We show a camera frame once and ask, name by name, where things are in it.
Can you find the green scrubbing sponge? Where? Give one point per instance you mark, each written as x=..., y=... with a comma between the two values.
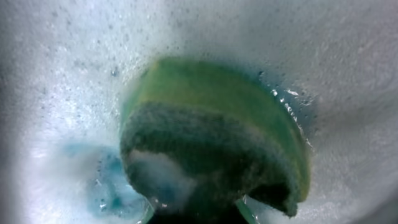
x=197, y=138

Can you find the small tray with soapy foam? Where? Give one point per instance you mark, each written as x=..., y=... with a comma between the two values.
x=66, y=67

